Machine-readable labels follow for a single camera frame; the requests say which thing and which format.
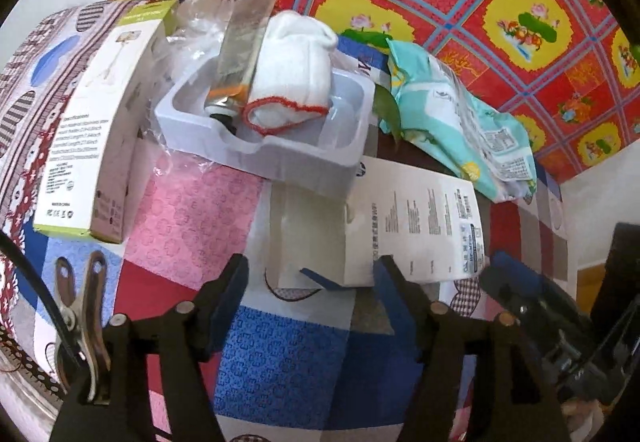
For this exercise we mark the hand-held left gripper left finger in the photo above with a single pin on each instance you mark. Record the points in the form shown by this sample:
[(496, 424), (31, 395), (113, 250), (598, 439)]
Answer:
[(231, 289)]

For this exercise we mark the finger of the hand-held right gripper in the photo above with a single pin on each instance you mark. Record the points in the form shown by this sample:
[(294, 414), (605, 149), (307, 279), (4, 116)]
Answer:
[(515, 309), (517, 274)]

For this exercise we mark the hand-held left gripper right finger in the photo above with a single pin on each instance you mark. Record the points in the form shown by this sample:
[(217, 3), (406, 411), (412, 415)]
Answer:
[(395, 289)]

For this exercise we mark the white cardboard box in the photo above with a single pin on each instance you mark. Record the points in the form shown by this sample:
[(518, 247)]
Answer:
[(415, 222)]

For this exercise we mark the light blue wipes packet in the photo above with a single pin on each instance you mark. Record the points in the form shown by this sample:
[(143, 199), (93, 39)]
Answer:
[(450, 122)]

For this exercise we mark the olive green ribbon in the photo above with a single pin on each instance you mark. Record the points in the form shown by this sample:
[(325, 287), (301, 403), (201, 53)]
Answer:
[(387, 107)]

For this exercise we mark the white box with green edge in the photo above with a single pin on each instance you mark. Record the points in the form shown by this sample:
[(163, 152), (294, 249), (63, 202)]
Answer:
[(100, 132)]

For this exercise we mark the silver tube with black cap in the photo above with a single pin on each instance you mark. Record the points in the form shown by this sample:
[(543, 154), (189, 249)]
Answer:
[(245, 37)]

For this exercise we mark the checked heart quilt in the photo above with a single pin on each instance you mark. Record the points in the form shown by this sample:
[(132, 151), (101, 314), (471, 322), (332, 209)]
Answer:
[(290, 347)]

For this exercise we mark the metal spring clip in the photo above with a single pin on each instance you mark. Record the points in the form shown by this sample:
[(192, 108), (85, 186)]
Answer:
[(90, 302)]

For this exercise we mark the white plastic tray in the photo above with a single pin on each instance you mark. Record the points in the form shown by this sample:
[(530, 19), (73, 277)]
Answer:
[(300, 162)]

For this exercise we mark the white printed plastic bag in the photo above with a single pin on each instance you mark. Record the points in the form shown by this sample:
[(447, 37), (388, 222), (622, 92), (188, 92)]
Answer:
[(360, 64)]

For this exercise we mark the white sock with red trim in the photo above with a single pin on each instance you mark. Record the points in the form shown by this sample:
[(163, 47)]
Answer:
[(295, 67)]

